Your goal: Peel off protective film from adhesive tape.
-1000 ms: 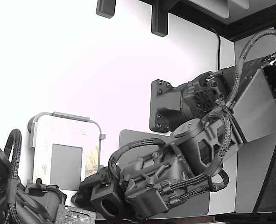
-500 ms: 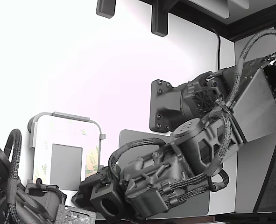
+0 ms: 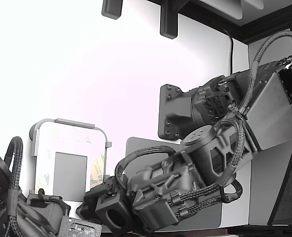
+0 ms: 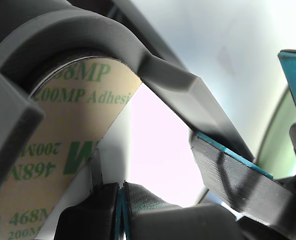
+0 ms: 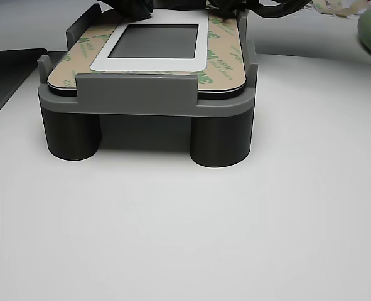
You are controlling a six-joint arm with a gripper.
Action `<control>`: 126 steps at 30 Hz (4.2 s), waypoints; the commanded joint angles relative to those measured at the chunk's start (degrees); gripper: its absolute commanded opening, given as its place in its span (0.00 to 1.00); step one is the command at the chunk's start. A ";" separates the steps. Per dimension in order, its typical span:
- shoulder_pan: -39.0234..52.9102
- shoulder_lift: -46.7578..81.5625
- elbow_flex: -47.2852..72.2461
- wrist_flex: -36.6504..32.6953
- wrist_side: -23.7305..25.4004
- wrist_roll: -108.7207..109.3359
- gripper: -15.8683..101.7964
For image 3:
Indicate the black blocky gripper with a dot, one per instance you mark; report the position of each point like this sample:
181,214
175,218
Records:
54,209

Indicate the black ribbed gripper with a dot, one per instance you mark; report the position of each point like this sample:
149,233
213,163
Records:
160,182

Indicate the tan adhesive-backed device panel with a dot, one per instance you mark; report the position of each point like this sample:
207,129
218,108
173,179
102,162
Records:
70,176

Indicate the black box with round hole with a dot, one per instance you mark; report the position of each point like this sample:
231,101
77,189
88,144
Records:
103,205

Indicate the grey circuit board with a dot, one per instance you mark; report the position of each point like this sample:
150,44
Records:
81,227

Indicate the dark grey flat tray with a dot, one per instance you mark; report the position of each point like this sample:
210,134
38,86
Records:
132,144

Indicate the grey fixture with dark legs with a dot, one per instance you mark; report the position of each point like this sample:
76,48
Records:
74,122

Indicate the white slab panel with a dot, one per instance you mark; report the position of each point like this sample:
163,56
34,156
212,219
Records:
222,5

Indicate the tall black bracket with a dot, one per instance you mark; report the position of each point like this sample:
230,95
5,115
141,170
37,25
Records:
169,22

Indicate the short black bracket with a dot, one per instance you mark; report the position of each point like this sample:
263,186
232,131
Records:
111,10

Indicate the black frame moulding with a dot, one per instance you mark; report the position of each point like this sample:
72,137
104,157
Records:
259,32

